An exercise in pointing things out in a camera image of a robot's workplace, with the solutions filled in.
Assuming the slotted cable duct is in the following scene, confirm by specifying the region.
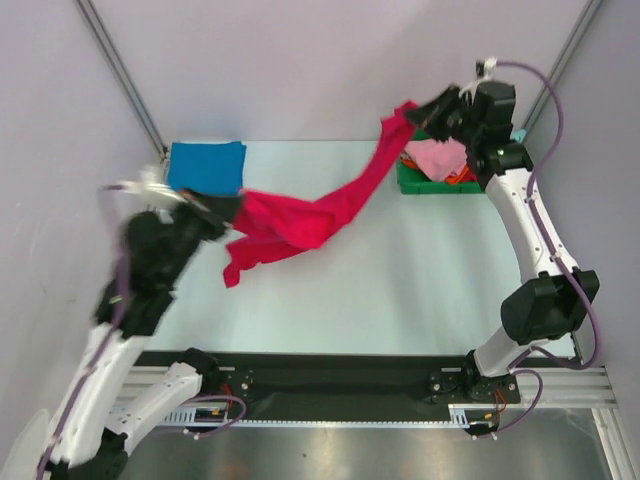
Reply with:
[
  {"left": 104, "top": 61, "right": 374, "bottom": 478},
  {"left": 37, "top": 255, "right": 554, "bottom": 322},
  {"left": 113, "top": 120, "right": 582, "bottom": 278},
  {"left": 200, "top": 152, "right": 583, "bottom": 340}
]
[{"left": 154, "top": 403, "right": 501, "bottom": 430}]

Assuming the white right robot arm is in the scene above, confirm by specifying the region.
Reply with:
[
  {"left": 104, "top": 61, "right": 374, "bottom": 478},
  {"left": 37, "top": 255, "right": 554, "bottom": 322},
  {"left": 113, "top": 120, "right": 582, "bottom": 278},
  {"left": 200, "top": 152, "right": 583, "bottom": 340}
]
[{"left": 405, "top": 80, "right": 600, "bottom": 401}]

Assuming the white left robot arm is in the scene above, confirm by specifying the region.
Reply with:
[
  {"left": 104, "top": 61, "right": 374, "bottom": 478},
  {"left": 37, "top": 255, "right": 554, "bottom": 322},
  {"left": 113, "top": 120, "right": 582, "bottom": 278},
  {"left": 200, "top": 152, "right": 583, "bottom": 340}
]
[{"left": 34, "top": 184, "right": 244, "bottom": 479}]

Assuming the folded blue t shirt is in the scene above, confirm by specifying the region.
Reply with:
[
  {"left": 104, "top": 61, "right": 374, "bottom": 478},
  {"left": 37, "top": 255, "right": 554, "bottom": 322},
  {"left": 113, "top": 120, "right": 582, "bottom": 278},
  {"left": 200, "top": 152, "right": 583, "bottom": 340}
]
[{"left": 167, "top": 141, "right": 247, "bottom": 196}]

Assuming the light blue t shirt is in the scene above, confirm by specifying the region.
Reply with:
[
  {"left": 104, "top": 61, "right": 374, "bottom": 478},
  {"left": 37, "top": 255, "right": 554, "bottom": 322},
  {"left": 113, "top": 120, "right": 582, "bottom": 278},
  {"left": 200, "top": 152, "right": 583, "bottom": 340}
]
[{"left": 511, "top": 129, "right": 526, "bottom": 143}]

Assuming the aluminium front rail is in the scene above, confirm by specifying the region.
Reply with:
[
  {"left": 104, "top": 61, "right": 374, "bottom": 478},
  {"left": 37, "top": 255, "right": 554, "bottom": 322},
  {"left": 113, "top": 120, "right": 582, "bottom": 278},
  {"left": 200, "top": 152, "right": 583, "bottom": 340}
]
[{"left": 115, "top": 366, "right": 618, "bottom": 408}]

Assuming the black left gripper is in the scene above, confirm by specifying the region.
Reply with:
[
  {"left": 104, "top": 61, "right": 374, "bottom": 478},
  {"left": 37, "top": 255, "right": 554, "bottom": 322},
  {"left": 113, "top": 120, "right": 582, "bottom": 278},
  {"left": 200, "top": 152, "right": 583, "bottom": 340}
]
[{"left": 159, "top": 185, "right": 248, "bottom": 287}]

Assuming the left aluminium frame post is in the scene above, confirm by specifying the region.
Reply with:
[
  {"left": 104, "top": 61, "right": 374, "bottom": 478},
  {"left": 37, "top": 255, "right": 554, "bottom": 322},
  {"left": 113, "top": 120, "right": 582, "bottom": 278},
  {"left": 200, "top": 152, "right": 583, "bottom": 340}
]
[{"left": 73, "top": 0, "right": 168, "bottom": 158}]

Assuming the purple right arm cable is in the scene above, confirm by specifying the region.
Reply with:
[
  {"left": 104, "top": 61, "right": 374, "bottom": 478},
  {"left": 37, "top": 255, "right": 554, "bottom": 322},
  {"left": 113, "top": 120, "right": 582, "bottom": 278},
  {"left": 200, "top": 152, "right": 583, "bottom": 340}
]
[{"left": 492, "top": 59, "right": 600, "bottom": 441}]

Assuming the aluminium frame post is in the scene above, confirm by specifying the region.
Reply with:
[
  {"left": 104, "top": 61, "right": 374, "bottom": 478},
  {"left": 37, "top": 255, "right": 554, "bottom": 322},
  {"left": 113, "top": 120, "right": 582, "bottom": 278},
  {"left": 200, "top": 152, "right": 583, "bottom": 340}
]
[
  {"left": 73, "top": 0, "right": 168, "bottom": 158},
  {"left": 523, "top": 0, "right": 606, "bottom": 132}
]

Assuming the orange t shirt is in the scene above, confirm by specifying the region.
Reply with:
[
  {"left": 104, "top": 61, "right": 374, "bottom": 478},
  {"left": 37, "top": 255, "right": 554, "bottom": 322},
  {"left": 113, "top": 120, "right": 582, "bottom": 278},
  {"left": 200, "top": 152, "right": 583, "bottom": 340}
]
[{"left": 400, "top": 155, "right": 477, "bottom": 185}]

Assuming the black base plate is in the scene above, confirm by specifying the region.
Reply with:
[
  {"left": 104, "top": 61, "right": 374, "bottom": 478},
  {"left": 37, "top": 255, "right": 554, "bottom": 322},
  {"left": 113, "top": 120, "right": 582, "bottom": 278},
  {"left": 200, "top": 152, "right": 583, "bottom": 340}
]
[{"left": 137, "top": 351, "right": 521, "bottom": 424}]

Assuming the magenta t shirt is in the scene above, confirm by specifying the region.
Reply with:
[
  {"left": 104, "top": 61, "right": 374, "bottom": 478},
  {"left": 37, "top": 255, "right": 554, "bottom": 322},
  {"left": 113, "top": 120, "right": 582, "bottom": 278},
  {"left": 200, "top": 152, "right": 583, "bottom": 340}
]
[{"left": 223, "top": 101, "right": 417, "bottom": 288}]

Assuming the green plastic bin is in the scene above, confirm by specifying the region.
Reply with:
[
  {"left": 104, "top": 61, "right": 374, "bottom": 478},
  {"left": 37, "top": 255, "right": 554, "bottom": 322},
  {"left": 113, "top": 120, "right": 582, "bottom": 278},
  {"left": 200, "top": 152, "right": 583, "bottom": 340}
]
[{"left": 395, "top": 131, "right": 482, "bottom": 195}]

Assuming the right aluminium frame post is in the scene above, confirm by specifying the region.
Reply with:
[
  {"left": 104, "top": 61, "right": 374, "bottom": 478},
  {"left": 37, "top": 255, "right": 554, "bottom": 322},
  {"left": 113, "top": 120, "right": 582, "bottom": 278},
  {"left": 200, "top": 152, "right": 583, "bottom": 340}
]
[{"left": 523, "top": 0, "right": 606, "bottom": 132}]

